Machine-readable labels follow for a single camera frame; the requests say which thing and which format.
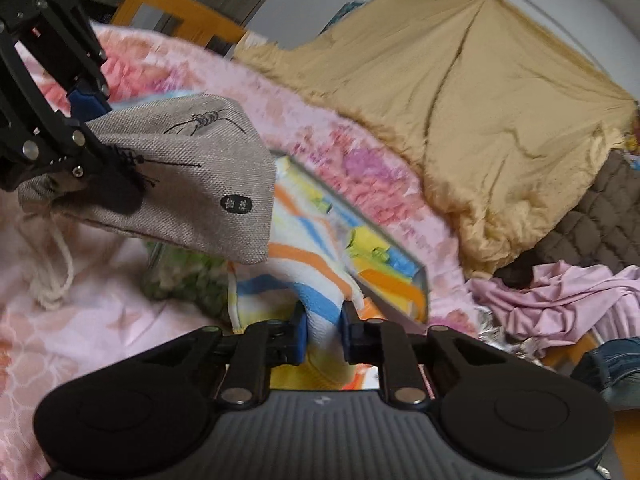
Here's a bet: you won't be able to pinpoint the brown quilted blanket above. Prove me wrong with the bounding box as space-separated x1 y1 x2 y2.
492 147 640 286

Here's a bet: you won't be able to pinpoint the pink floral bedsheet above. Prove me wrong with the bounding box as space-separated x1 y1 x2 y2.
0 22 481 480

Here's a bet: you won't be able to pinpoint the grey linen drawstring pouch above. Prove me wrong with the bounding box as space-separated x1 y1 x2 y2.
17 94 277 311

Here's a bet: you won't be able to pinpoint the pink garment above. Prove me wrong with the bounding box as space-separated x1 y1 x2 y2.
470 260 640 356

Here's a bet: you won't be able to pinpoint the white striped towel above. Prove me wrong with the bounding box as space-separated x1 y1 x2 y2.
227 159 372 392

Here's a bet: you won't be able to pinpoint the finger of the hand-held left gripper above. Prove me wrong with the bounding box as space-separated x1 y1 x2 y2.
10 0 113 122
0 25 148 216

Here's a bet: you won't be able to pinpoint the blue jeans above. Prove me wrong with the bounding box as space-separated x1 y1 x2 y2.
570 337 640 411

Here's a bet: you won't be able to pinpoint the patterned fringed cloth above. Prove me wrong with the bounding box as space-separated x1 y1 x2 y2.
475 305 546 361

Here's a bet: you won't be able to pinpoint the green patterned bag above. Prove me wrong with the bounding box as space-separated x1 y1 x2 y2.
140 240 233 321

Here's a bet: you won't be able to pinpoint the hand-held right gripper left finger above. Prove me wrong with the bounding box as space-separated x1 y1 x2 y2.
135 303 308 407

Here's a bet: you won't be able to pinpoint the yellow quilt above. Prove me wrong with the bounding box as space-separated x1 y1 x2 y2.
232 0 638 281

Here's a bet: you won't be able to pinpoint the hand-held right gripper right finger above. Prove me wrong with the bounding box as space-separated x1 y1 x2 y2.
341 301 506 407

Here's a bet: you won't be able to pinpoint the blue patterned cloth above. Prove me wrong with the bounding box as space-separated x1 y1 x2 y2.
322 1 368 36

